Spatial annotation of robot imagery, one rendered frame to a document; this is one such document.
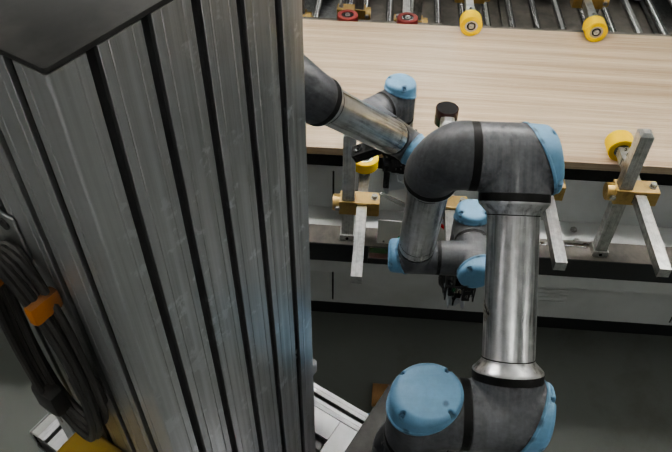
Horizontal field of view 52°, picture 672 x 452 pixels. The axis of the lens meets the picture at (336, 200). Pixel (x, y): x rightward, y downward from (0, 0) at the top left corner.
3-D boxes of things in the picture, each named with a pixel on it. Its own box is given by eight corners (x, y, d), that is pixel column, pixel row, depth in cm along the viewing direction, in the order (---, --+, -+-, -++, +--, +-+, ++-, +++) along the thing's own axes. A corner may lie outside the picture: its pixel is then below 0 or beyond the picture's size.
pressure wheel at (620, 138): (632, 137, 199) (604, 147, 202) (640, 156, 203) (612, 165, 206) (628, 124, 203) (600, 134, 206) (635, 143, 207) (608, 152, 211)
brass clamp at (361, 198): (378, 218, 200) (379, 205, 196) (332, 215, 201) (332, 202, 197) (379, 203, 204) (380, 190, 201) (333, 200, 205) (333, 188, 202)
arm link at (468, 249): (438, 289, 147) (435, 251, 155) (491, 292, 147) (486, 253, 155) (442, 265, 142) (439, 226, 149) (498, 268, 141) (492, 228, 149)
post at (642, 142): (603, 261, 207) (655, 135, 173) (591, 260, 207) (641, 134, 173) (600, 252, 209) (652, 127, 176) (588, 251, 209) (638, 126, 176)
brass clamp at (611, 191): (655, 208, 188) (661, 194, 185) (605, 205, 189) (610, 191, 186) (650, 192, 193) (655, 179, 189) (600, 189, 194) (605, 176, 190)
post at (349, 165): (352, 256, 214) (356, 135, 181) (341, 255, 215) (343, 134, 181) (353, 247, 217) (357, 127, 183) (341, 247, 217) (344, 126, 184)
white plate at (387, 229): (463, 249, 207) (468, 226, 200) (376, 243, 208) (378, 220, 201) (463, 247, 207) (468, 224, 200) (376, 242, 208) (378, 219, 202)
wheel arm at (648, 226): (669, 278, 170) (674, 268, 167) (654, 277, 170) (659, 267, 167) (625, 147, 205) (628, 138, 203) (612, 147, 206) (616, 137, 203)
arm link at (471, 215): (456, 221, 148) (453, 194, 154) (450, 255, 156) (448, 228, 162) (493, 223, 148) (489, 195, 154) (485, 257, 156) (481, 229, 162)
